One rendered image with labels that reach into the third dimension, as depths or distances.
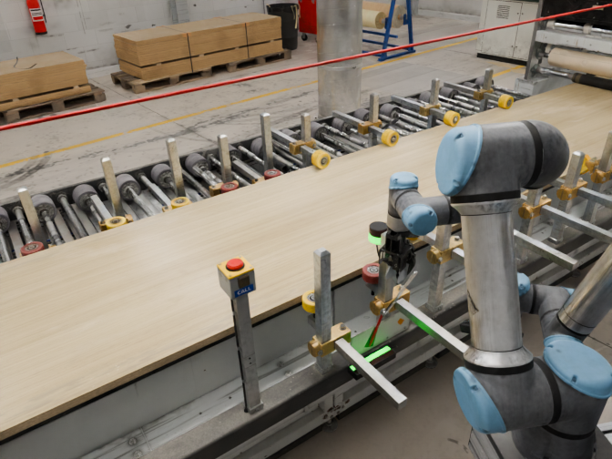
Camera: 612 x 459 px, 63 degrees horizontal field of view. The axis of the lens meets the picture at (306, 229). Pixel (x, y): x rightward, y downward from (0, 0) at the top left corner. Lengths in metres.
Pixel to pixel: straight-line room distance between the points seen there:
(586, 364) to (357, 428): 1.53
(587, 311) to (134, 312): 1.25
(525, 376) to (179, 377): 1.06
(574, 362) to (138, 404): 1.20
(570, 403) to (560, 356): 0.08
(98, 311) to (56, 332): 0.13
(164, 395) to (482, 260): 1.12
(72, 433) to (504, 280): 1.25
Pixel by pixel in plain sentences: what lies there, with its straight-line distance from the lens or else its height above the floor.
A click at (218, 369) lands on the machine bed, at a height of 0.70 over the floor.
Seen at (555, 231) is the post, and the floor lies 0.76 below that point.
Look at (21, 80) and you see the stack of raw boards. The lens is 6.93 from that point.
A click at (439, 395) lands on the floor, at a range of 2.57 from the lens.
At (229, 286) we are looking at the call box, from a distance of 1.22.
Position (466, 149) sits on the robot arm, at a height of 1.61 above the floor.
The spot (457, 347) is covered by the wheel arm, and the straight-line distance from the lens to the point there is 1.56.
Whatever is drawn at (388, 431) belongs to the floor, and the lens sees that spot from 2.42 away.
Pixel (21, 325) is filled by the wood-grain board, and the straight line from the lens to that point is 1.80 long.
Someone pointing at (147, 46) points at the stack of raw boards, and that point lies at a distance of 7.33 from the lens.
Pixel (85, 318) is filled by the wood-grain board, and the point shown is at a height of 0.90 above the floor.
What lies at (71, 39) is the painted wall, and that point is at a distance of 8.37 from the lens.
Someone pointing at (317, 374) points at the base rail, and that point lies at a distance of 1.66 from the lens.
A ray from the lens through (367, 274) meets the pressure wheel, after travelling 1.71.
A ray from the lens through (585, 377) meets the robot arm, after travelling 0.99.
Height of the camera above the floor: 1.94
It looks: 32 degrees down
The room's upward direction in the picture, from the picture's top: 2 degrees counter-clockwise
